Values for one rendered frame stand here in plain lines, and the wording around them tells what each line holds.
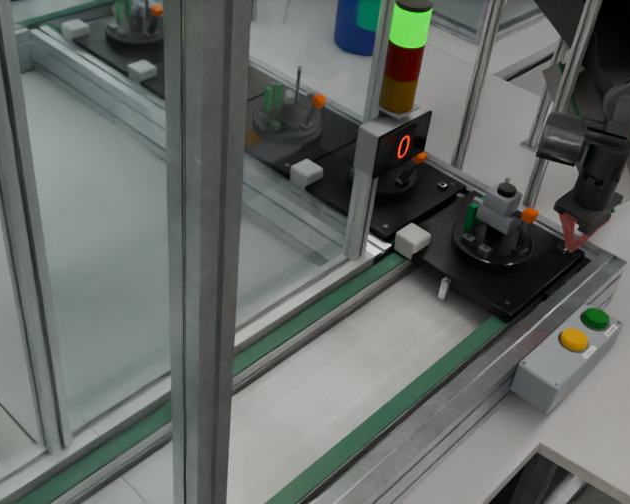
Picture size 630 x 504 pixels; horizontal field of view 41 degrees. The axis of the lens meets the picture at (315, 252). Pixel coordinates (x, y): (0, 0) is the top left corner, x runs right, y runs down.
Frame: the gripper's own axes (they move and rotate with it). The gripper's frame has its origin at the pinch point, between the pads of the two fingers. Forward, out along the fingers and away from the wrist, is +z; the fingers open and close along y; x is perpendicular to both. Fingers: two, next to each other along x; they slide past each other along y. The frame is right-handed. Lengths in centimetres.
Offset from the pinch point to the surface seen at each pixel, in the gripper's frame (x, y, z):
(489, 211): -14.0, 2.6, 0.7
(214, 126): 7, 83, -59
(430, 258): -17.7, 11.3, 8.8
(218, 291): 7, 82, -47
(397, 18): -26.1, 21.1, -33.9
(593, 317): 8.4, 2.7, 8.1
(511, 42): -68, -95, 23
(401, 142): -22.5, 19.7, -15.6
